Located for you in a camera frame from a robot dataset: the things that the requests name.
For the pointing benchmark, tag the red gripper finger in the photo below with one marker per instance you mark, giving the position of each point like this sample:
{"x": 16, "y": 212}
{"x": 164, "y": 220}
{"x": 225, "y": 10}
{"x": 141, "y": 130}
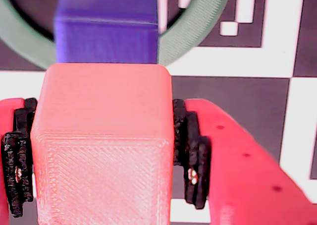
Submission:
{"x": 17, "y": 160}
{"x": 247, "y": 180}

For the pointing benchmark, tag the orange cube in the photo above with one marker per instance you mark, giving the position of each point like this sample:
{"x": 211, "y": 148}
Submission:
{"x": 104, "y": 135}

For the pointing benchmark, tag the blue cube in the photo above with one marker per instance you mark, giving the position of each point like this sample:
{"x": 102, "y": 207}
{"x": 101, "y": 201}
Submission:
{"x": 106, "y": 31}

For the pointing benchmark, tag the black white marker checkerboard mat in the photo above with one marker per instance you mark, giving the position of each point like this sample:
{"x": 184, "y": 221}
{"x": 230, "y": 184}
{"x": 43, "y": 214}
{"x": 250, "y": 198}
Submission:
{"x": 247, "y": 86}

